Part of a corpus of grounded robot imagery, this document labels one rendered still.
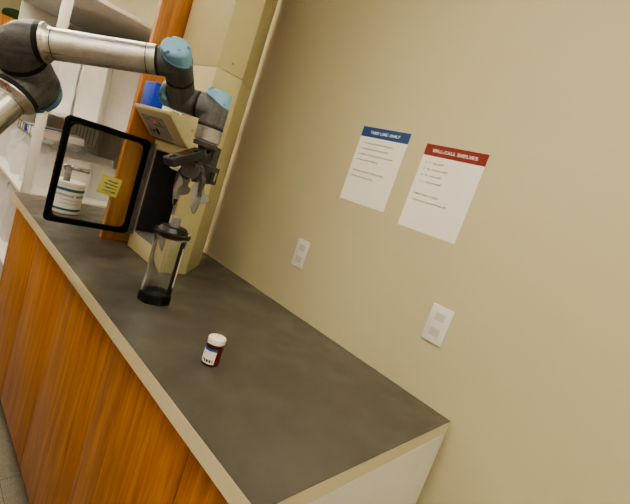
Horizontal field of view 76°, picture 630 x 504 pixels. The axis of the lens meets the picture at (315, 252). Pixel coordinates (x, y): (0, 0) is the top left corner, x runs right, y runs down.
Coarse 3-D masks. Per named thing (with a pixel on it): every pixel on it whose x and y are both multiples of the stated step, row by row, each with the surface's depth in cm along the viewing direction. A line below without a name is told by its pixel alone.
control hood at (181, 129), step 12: (144, 108) 150; (156, 108) 143; (144, 120) 158; (168, 120) 139; (180, 120) 138; (192, 120) 141; (180, 132) 139; (192, 132) 142; (180, 144) 145; (192, 144) 144
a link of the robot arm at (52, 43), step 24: (24, 24) 96; (48, 24) 100; (0, 48) 97; (24, 48) 97; (48, 48) 98; (72, 48) 99; (96, 48) 100; (120, 48) 101; (144, 48) 102; (168, 48) 101; (144, 72) 105; (168, 72) 105; (192, 72) 109
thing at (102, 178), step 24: (72, 144) 148; (96, 144) 152; (120, 144) 157; (96, 168) 155; (120, 168) 160; (72, 192) 153; (96, 192) 158; (120, 192) 163; (72, 216) 155; (96, 216) 161; (120, 216) 166
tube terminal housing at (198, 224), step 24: (216, 72) 141; (240, 96) 154; (240, 120) 167; (168, 144) 158; (144, 192) 167; (216, 192) 167; (192, 216) 153; (144, 240) 162; (192, 240) 157; (192, 264) 167
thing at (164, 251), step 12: (156, 228) 118; (156, 240) 119; (168, 240) 118; (180, 240) 119; (156, 252) 119; (168, 252) 119; (156, 264) 119; (168, 264) 120; (144, 276) 122; (156, 276) 120; (168, 276) 121; (144, 288) 121; (156, 288) 121
